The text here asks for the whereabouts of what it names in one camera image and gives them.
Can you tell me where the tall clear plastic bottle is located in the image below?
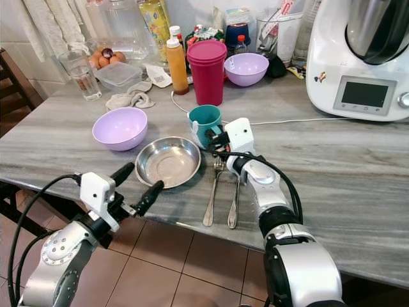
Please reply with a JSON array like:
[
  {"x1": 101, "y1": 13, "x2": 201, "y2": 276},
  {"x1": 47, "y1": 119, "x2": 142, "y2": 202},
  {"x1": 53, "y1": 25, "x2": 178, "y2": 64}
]
[{"x1": 291, "y1": 0, "x2": 318, "y2": 67}]

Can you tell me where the clear plastic food container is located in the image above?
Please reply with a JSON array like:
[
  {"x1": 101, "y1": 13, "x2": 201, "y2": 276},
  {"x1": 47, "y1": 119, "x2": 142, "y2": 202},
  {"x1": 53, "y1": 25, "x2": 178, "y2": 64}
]
[{"x1": 94, "y1": 62, "x2": 143, "y2": 90}]

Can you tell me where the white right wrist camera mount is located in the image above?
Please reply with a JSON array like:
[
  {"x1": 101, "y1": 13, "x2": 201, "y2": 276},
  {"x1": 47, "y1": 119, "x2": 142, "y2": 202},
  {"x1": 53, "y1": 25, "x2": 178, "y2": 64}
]
[{"x1": 224, "y1": 118, "x2": 257, "y2": 168}]

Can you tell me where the red-capped yellow-label drink bottle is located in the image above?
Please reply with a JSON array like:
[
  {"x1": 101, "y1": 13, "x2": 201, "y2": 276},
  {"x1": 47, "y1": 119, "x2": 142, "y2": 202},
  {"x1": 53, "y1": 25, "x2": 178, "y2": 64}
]
[{"x1": 137, "y1": 0, "x2": 172, "y2": 61}]

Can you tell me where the purple plastic bowl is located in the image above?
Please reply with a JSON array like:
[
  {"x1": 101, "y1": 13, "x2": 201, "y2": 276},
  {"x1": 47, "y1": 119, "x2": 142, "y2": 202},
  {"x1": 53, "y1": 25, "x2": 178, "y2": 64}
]
[{"x1": 224, "y1": 52, "x2": 270, "y2": 87}]

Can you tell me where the white kitchen food processor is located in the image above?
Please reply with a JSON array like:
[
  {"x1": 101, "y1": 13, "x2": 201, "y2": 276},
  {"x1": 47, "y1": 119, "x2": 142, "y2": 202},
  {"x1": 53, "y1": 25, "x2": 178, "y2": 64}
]
[{"x1": 305, "y1": 0, "x2": 409, "y2": 122}]

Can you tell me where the clear drinking glass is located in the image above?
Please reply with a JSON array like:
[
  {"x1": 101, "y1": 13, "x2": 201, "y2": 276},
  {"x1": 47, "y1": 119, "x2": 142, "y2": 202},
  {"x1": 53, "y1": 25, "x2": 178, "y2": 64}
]
[{"x1": 58, "y1": 51, "x2": 103, "y2": 102}]

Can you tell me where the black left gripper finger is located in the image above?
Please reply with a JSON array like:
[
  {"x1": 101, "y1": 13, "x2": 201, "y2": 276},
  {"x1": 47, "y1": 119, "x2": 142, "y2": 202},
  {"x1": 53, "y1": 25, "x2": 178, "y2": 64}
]
[
  {"x1": 110, "y1": 162, "x2": 135, "y2": 187},
  {"x1": 134, "y1": 180, "x2": 165, "y2": 217}
]

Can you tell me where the steel spoon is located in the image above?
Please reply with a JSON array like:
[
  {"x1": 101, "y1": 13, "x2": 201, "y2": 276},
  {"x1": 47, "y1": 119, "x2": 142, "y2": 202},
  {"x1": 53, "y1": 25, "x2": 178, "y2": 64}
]
[{"x1": 228, "y1": 176, "x2": 241, "y2": 230}]

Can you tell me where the small red-capped bottle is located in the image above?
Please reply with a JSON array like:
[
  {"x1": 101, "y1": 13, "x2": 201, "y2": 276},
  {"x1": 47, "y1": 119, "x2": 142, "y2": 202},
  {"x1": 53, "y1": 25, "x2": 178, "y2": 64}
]
[{"x1": 235, "y1": 35, "x2": 249, "y2": 54}]

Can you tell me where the stainless steel shallow bowl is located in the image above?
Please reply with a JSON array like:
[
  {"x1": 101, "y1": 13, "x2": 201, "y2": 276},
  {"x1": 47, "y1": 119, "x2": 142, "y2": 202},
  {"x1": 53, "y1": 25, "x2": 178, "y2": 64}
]
[{"x1": 135, "y1": 136, "x2": 202, "y2": 189}]

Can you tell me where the teal mug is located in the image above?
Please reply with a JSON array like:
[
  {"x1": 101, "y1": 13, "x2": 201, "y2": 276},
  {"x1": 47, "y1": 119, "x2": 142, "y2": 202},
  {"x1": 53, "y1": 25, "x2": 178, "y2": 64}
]
[{"x1": 189, "y1": 105, "x2": 223, "y2": 149}]

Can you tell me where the steel fork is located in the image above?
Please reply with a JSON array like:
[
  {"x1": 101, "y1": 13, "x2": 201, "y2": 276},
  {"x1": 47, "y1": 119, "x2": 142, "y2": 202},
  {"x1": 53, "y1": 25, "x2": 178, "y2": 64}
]
[{"x1": 203, "y1": 155, "x2": 225, "y2": 228}]

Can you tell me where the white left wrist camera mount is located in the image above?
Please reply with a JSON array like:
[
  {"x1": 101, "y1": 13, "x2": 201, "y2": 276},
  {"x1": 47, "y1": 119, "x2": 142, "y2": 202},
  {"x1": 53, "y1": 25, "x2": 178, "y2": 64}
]
[{"x1": 80, "y1": 171, "x2": 121, "y2": 232}]

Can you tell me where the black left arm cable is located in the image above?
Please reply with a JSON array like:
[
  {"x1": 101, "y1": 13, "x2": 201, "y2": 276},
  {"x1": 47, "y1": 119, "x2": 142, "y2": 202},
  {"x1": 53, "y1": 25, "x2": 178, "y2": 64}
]
[{"x1": 8, "y1": 174, "x2": 84, "y2": 307}]

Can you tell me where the orange sauce squeeze bottle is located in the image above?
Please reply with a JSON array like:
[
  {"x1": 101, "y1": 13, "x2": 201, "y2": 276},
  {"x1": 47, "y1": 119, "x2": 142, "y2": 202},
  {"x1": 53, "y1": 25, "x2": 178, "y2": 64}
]
[{"x1": 165, "y1": 35, "x2": 190, "y2": 95}]

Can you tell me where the green red snack packet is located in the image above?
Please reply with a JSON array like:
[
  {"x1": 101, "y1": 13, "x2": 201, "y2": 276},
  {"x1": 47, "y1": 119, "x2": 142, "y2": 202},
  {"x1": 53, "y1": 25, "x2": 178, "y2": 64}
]
[{"x1": 184, "y1": 24, "x2": 225, "y2": 49}]

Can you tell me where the hanging white towel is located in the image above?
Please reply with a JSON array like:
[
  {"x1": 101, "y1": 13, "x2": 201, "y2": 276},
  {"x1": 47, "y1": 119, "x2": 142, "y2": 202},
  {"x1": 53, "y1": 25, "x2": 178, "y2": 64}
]
[{"x1": 22, "y1": 0, "x2": 88, "y2": 62}]

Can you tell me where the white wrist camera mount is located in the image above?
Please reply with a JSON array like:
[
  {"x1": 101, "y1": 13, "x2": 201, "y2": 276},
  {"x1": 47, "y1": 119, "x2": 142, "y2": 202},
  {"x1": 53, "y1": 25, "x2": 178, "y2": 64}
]
[
  {"x1": 224, "y1": 118, "x2": 257, "y2": 168},
  {"x1": 80, "y1": 171, "x2": 121, "y2": 232}
]

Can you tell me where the dark blue lidded jar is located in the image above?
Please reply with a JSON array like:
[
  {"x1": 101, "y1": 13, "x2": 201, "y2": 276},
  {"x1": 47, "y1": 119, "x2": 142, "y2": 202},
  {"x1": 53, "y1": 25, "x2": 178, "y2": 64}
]
[{"x1": 225, "y1": 8, "x2": 254, "y2": 47}]

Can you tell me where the large clear glass jar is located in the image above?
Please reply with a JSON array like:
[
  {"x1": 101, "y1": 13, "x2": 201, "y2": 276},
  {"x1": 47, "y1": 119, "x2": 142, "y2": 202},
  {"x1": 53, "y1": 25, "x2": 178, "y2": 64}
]
[{"x1": 84, "y1": 0, "x2": 145, "y2": 62}]

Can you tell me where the magenta lidded plastic cup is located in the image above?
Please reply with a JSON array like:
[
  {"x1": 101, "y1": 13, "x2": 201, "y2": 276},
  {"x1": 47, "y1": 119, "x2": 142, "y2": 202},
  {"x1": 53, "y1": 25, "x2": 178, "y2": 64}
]
[{"x1": 186, "y1": 40, "x2": 228, "y2": 106}]

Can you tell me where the pale lilac plastic bowl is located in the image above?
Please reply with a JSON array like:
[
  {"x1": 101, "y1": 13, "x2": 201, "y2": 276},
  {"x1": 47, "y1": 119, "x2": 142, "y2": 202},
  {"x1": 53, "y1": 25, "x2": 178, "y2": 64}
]
[{"x1": 92, "y1": 107, "x2": 148, "y2": 152}]

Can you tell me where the small black object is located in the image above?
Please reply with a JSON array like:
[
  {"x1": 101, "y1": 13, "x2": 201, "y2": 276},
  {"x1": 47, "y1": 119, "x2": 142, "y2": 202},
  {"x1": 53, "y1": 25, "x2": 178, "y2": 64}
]
[{"x1": 267, "y1": 56, "x2": 288, "y2": 79}]

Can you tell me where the crumpled grey cloth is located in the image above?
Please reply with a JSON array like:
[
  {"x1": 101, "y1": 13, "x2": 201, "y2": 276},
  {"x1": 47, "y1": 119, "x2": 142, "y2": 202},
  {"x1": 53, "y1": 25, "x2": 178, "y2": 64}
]
[{"x1": 105, "y1": 81, "x2": 155, "y2": 111}]

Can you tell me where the white paper label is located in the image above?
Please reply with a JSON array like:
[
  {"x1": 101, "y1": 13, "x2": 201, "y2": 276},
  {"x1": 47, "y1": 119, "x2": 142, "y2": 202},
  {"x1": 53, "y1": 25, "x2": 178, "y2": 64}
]
[{"x1": 144, "y1": 64, "x2": 173, "y2": 88}]

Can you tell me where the clear measuring jug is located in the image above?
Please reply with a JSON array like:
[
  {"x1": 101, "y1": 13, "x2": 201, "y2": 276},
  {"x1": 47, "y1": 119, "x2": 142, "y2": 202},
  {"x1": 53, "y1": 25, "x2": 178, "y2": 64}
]
[{"x1": 256, "y1": 5, "x2": 305, "y2": 59}]

